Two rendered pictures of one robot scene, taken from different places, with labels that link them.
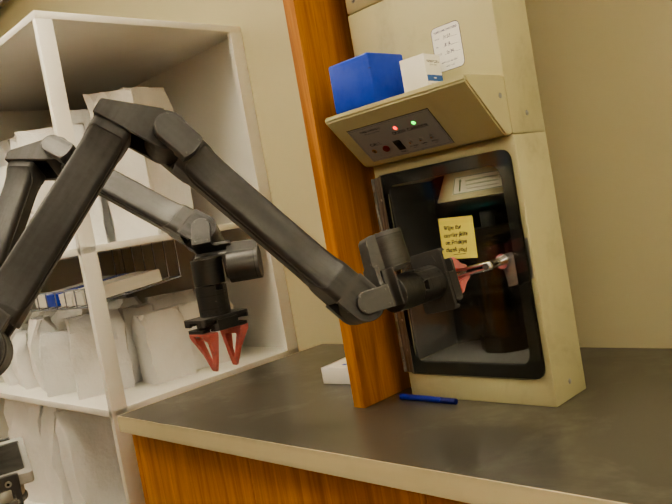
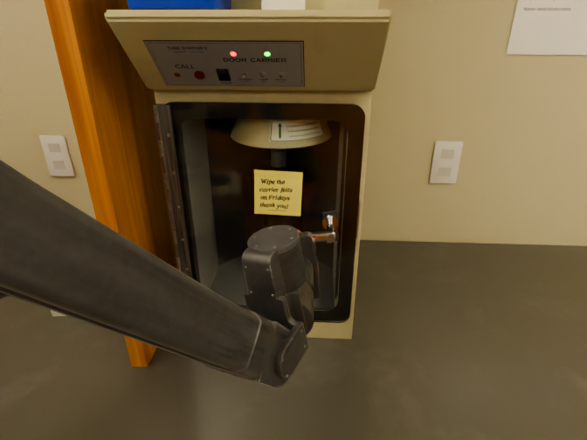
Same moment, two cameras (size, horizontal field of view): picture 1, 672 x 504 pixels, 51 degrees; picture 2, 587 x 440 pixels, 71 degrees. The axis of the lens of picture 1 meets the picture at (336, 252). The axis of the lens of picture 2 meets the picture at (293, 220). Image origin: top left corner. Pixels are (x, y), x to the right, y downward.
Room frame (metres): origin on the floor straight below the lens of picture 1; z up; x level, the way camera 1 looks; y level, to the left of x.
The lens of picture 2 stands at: (0.81, 0.17, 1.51)
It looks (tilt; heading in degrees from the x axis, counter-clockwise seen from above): 27 degrees down; 318
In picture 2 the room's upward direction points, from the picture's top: straight up
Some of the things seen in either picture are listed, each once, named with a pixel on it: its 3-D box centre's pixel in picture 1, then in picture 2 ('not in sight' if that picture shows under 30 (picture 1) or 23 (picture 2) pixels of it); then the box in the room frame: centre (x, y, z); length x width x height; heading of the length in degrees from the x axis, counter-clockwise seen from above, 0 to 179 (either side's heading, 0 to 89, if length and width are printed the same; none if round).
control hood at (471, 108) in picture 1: (412, 125); (254, 54); (1.26, -0.17, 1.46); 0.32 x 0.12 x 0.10; 44
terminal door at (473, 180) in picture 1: (454, 270); (265, 224); (1.29, -0.21, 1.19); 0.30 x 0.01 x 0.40; 44
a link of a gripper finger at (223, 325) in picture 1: (225, 341); not in sight; (1.29, 0.23, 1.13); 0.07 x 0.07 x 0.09; 44
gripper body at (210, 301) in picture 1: (214, 304); not in sight; (1.28, 0.24, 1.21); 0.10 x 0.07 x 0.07; 134
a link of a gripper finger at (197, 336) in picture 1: (217, 344); not in sight; (1.27, 0.24, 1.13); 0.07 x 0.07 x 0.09; 44
